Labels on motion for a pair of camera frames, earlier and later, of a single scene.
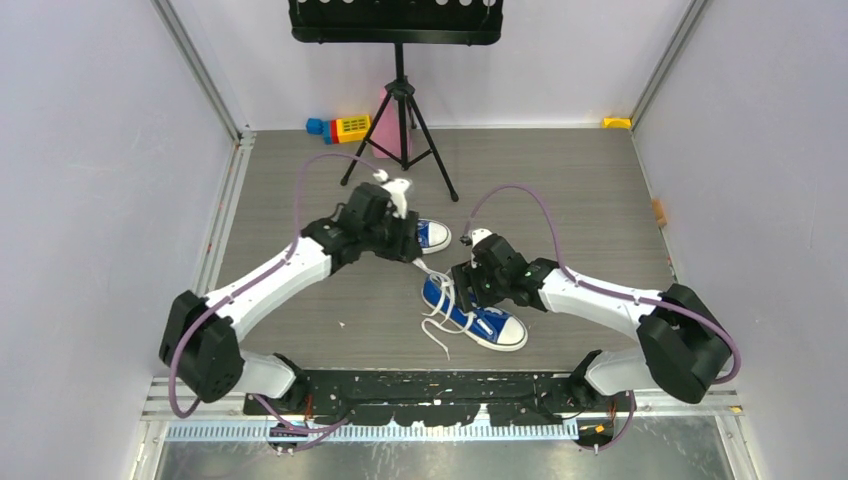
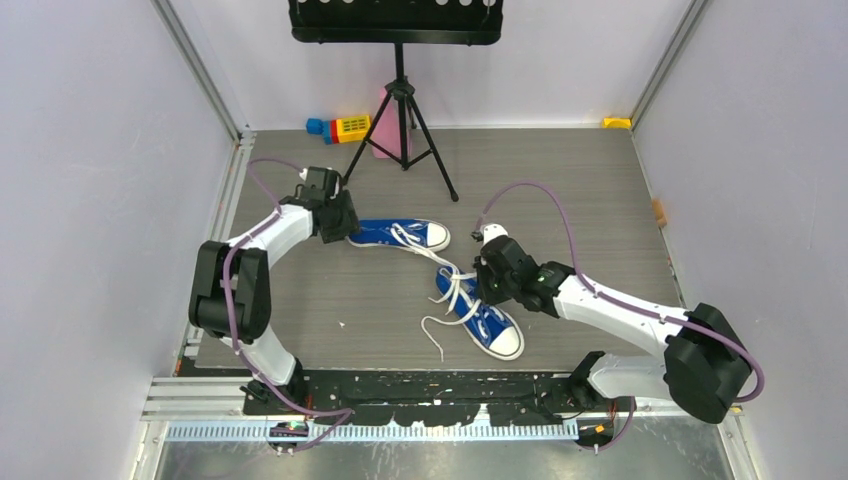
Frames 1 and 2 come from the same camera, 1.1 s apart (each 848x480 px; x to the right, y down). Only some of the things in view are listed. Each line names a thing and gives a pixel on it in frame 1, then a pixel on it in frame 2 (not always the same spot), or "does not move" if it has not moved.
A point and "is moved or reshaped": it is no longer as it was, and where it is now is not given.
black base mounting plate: (441, 396) does not move
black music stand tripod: (398, 131) does not move
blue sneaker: (496, 328) is moved or reshaped
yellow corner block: (616, 122) does not move
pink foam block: (388, 131) does not move
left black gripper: (405, 246) -> (348, 224)
